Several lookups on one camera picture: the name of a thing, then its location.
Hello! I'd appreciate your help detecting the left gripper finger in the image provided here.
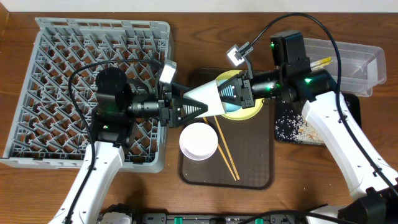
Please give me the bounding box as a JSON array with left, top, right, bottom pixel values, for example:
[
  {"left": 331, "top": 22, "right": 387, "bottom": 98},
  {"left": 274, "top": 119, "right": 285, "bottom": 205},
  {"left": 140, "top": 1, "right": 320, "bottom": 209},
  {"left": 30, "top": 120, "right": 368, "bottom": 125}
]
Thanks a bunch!
[
  {"left": 175, "top": 98, "right": 208, "bottom": 127},
  {"left": 174, "top": 82, "right": 191, "bottom": 98}
]

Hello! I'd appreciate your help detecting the yellow plastic wrapper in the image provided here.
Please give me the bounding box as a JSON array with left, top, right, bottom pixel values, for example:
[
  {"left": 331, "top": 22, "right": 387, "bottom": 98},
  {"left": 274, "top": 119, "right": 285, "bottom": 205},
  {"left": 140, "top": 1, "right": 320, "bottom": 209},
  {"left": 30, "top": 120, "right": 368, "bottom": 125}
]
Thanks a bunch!
[{"left": 310, "top": 57, "right": 332, "bottom": 70}]

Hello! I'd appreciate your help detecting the light blue bowl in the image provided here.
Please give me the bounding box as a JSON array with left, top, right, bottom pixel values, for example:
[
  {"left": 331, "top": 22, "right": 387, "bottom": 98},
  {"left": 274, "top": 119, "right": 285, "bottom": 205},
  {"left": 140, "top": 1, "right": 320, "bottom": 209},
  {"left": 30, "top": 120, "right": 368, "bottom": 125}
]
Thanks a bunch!
[{"left": 225, "top": 85, "right": 241, "bottom": 113}]

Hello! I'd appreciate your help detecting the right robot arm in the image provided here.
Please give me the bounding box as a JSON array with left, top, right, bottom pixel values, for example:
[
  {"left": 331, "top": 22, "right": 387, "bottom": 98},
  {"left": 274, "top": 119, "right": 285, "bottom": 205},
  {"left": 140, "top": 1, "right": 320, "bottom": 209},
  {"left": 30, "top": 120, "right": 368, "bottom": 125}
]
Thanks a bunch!
[{"left": 218, "top": 30, "right": 397, "bottom": 223}]

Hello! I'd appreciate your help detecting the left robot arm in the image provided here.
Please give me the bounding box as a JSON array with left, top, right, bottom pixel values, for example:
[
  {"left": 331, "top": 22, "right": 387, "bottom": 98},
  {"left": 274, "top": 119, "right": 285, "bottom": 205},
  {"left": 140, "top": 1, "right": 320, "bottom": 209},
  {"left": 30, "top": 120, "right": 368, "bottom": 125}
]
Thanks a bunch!
[{"left": 51, "top": 67, "right": 208, "bottom": 223}]

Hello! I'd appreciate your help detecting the spilled rice food waste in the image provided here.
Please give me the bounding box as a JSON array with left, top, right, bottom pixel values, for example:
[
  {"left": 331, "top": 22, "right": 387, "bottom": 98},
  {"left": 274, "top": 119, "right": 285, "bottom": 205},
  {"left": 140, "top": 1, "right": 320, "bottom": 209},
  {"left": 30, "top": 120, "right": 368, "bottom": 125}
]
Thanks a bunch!
[{"left": 275, "top": 105, "right": 324, "bottom": 145}]

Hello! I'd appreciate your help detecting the black food waste tray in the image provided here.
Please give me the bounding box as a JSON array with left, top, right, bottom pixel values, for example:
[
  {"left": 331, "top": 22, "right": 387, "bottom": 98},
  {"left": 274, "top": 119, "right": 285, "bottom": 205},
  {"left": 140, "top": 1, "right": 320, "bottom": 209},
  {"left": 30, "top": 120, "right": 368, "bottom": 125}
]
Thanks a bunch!
[{"left": 275, "top": 93, "right": 361, "bottom": 146}]

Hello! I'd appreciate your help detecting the clear plastic waste bin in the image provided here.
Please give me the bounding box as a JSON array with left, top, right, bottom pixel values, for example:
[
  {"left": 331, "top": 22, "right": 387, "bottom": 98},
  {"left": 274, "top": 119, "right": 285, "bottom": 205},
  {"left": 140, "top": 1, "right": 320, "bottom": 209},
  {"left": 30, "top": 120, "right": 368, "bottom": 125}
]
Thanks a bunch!
[{"left": 304, "top": 38, "right": 387, "bottom": 97}]

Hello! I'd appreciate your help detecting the yellow round plate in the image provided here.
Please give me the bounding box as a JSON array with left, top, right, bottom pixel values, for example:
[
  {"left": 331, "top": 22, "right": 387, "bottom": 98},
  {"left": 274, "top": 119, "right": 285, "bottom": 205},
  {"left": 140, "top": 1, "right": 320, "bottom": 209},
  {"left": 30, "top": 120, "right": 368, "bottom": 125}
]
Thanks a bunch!
[{"left": 216, "top": 70, "right": 263, "bottom": 121}]

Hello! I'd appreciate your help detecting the white round bowl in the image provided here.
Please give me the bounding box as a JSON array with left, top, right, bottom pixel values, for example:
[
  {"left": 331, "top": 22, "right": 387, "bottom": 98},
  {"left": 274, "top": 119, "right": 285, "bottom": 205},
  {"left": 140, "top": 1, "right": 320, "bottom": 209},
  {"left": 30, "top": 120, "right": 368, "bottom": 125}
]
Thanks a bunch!
[{"left": 179, "top": 123, "right": 218, "bottom": 161}]

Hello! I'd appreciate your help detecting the upper wooden chopstick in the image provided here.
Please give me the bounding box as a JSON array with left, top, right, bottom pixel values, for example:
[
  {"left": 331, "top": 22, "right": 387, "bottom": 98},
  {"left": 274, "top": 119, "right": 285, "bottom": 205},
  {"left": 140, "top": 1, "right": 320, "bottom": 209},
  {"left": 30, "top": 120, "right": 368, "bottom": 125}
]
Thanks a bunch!
[{"left": 214, "top": 116, "right": 240, "bottom": 180}]

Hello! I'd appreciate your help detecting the wooden chopstick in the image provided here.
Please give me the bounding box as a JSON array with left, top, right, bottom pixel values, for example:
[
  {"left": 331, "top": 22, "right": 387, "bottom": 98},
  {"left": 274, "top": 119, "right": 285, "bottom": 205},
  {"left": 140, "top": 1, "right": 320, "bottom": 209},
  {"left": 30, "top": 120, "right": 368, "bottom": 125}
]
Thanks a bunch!
[
  {"left": 203, "top": 117, "right": 237, "bottom": 181},
  {"left": 214, "top": 116, "right": 240, "bottom": 180}
]

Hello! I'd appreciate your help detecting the lower wooden chopstick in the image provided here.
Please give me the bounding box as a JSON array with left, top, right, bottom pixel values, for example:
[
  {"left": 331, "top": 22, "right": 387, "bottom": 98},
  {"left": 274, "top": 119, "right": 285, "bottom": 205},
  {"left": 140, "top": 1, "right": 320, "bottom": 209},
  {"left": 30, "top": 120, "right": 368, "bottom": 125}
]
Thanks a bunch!
[{"left": 203, "top": 117, "right": 237, "bottom": 181}]

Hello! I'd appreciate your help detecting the dark brown serving tray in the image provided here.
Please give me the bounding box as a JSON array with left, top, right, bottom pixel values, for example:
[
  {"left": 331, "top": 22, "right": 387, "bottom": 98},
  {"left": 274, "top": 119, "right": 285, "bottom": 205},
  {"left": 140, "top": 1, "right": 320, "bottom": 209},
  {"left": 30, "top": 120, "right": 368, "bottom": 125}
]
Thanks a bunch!
[{"left": 178, "top": 67, "right": 275, "bottom": 190}]

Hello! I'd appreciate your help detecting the grey plastic dish rack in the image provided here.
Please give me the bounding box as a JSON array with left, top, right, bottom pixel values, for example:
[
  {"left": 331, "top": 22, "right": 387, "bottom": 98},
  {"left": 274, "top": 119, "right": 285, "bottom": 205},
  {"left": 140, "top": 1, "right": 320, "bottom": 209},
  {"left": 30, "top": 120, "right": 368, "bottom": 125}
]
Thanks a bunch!
[{"left": 1, "top": 17, "right": 174, "bottom": 169}]

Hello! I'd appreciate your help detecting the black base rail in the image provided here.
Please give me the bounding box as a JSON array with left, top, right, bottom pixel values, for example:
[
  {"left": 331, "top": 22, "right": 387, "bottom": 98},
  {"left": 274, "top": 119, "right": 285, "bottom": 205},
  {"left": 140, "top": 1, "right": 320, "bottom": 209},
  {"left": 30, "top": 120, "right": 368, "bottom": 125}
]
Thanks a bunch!
[{"left": 96, "top": 203, "right": 312, "bottom": 224}]

